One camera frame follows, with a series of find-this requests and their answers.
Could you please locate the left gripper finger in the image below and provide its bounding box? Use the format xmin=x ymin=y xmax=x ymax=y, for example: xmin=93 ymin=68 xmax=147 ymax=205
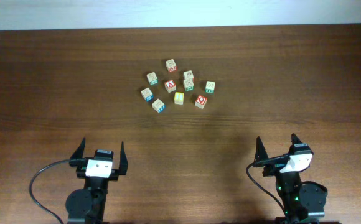
xmin=118 ymin=142 xmax=128 ymax=175
xmin=68 ymin=138 xmax=86 ymax=166

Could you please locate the wooden block blue bottom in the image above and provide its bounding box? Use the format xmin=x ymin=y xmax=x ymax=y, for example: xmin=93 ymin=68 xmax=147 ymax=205
xmin=152 ymin=99 xmax=166 ymax=113

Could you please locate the red letter Q block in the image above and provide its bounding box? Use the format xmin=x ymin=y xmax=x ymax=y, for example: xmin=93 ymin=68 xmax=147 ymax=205
xmin=195 ymin=95 xmax=207 ymax=109

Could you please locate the green number block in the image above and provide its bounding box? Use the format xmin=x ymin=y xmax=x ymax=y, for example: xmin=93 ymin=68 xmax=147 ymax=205
xmin=205 ymin=81 xmax=215 ymax=94

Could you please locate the yellow letter block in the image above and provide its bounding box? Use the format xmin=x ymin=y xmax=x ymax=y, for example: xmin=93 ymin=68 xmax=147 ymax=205
xmin=174 ymin=92 xmax=184 ymax=105

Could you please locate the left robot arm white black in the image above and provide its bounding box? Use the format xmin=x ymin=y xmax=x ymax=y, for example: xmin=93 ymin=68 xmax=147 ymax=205
xmin=65 ymin=139 xmax=128 ymax=224

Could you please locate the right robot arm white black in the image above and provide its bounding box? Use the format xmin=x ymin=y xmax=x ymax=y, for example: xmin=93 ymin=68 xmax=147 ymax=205
xmin=251 ymin=134 xmax=328 ymax=224

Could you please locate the wooden block blue side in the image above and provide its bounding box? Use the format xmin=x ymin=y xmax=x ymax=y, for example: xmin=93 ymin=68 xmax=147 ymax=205
xmin=141 ymin=88 xmax=154 ymax=102

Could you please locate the wooden block green side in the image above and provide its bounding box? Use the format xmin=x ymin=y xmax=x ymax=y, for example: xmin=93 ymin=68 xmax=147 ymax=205
xmin=146 ymin=72 xmax=158 ymax=85

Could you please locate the red letter A block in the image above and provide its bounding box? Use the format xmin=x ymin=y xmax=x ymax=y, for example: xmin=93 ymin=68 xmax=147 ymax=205
xmin=164 ymin=80 xmax=176 ymax=93

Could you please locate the wooden block green bottom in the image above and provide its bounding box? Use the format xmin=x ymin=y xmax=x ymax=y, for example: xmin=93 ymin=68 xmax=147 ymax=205
xmin=183 ymin=78 xmax=194 ymax=91

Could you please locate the wooden block red edge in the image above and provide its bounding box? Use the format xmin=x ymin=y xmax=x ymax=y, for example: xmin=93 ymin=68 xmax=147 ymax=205
xmin=183 ymin=70 xmax=194 ymax=80

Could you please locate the wooden block red top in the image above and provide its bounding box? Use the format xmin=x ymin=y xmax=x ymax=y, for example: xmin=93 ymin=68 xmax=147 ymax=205
xmin=165 ymin=59 xmax=177 ymax=72

